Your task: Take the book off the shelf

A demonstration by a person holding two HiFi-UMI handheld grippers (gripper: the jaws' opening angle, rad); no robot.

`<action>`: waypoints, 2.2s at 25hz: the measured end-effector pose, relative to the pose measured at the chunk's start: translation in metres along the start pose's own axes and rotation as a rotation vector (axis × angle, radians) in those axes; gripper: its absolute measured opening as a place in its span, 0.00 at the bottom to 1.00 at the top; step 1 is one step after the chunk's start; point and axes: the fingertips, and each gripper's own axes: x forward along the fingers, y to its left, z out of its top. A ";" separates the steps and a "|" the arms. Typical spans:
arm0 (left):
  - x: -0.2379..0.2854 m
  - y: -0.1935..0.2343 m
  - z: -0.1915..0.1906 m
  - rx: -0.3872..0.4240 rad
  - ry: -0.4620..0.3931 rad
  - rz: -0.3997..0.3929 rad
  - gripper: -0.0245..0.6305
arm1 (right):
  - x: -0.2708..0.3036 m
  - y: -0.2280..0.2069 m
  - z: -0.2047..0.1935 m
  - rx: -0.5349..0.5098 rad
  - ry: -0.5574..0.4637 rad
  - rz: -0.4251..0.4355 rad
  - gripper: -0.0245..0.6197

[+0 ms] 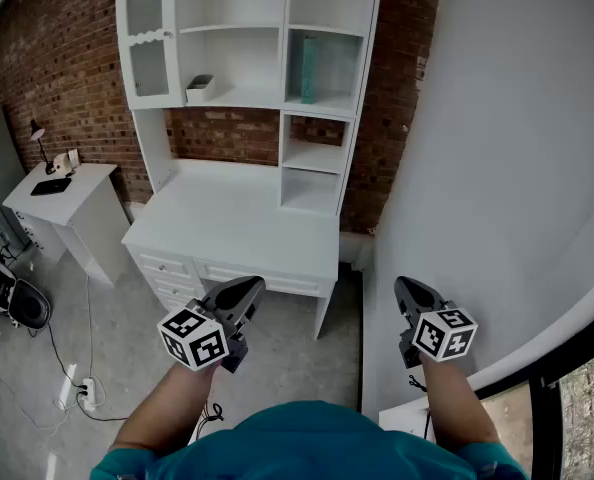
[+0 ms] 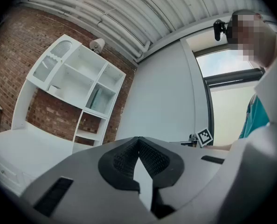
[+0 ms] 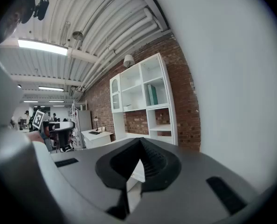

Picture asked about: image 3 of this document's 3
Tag person's head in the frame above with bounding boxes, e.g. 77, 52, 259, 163
0, 0, 36, 48

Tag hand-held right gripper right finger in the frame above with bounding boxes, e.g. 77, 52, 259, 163
140, 138, 182, 195

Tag teal hardcover book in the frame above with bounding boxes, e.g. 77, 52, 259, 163
147, 84, 159, 106

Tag white shelving unit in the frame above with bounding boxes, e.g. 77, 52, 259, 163
109, 52, 179, 147

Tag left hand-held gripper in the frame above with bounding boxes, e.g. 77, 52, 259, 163
32, 110, 76, 153

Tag short ceiling light strip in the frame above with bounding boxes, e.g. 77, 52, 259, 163
38, 86, 65, 92

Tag person's left forearm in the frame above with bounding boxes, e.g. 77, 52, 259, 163
26, 131, 45, 145

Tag white shade table lamp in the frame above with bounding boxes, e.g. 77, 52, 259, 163
123, 54, 136, 69

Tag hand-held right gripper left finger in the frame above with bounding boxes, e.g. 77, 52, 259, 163
95, 138, 142, 220

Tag small white side desk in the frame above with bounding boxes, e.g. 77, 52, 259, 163
81, 129, 114, 149

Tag white metal rack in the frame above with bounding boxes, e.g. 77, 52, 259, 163
69, 99, 88, 147

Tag black head-mounted camera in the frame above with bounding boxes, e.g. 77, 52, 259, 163
33, 0, 50, 21

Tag white glass cabinet door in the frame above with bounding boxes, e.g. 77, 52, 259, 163
110, 73, 124, 113

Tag long ceiling light panel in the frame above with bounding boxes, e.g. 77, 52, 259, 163
17, 38, 69, 56

